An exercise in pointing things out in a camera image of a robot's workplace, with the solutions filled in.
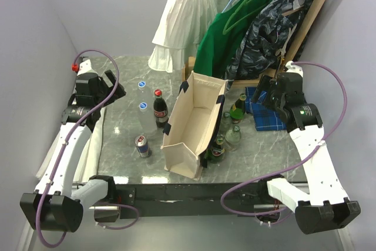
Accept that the green gold-capped glass bottle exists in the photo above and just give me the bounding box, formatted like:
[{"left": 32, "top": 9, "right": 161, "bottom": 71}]
[{"left": 230, "top": 93, "right": 247, "bottom": 123}]

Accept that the clear water bottle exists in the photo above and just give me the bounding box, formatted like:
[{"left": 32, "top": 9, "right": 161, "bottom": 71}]
[
  {"left": 137, "top": 102, "right": 157, "bottom": 136},
  {"left": 137, "top": 81, "right": 154, "bottom": 108}
]

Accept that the red bull can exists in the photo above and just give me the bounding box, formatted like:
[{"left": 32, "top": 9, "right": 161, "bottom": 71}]
[{"left": 135, "top": 135, "right": 152, "bottom": 158}]

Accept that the beige canvas tote bag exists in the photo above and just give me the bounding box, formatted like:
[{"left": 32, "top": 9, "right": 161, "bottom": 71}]
[{"left": 161, "top": 72, "right": 227, "bottom": 180}]

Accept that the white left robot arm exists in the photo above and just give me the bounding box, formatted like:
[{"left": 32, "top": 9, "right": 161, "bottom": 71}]
[{"left": 20, "top": 70, "right": 126, "bottom": 233}]

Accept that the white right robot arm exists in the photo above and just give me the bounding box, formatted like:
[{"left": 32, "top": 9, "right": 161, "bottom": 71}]
[{"left": 251, "top": 72, "right": 361, "bottom": 235}]

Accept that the blue plaid shirt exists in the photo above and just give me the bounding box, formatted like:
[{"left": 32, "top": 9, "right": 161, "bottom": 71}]
[{"left": 245, "top": 87, "right": 286, "bottom": 131}]

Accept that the clear Chang soda bottle far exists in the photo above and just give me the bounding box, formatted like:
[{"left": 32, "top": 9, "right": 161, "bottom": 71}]
[{"left": 219, "top": 111, "right": 233, "bottom": 135}]

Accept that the clear chang soda bottle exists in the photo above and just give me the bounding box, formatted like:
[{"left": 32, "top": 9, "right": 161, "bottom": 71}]
[
  {"left": 224, "top": 125, "right": 241, "bottom": 152},
  {"left": 219, "top": 111, "right": 233, "bottom": 135}
]

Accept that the dark cola bottle red cap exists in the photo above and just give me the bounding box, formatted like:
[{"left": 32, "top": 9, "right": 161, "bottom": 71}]
[{"left": 153, "top": 89, "right": 168, "bottom": 128}]

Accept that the clear Chang soda bottle near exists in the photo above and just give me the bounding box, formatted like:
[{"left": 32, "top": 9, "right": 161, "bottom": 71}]
[{"left": 224, "top": 125, "right": 241, "bottom": 152}]

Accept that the dark patterned garment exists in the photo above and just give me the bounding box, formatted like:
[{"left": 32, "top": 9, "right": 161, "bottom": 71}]
[{"left": 224, "top": 0, "right": 313, "bottom": 88}]

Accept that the green garment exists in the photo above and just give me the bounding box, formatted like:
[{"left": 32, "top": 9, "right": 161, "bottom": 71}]
[{"left": 193, "top": 0, "right": 271, "bottom": 79}]

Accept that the green hanger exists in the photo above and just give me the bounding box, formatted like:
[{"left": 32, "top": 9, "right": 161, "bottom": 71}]
[{"left": 222, "top": 0, "right": 260, "bottom": 35}]

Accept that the green beer bottle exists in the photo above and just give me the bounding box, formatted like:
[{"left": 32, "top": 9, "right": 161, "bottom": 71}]
[{"left": 207, "top": 135, "right": 225, "bottom": 163}]

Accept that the folded white cloth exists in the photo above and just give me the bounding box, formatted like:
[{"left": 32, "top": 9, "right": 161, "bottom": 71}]
[{"left": 36, "top": 107, "right": 106, "bottom": 184}]

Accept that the white pleated skirt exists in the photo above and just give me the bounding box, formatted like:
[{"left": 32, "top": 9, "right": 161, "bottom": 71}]
[{"left": 148, "top": 0, "right": 229, "bottom": 73}]

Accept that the wooden clothes rack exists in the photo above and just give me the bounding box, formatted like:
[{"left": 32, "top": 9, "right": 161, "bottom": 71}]
[{"left": 181, "top": 0, "right": 344, "bottom": 89}]

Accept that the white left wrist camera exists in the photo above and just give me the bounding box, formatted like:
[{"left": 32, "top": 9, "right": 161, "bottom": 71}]
[{"left": 71, "top": 59, "right": 97, "bottom": 76}]

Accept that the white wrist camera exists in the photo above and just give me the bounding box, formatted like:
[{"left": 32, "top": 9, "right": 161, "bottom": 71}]
[
  {"left": 71, "top": 59, "right": 97, "bottom": 76},
  {"left": 283, "top": 61, "right": 304, "bottom": 77}
]

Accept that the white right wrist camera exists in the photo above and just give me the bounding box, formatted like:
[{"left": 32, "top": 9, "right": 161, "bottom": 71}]
[{"left": 283, "top": 61, "right": 304, "bottom": 77}]

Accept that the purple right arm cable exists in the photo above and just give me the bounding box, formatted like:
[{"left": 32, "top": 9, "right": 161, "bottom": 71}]
[{"left": 220, "top": 61, "right": 348, "bottom": 226}]

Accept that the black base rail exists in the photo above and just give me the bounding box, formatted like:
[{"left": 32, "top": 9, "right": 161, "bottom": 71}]
[{"left": 72, "top": 182, "right": 309, "bottom": 224}]

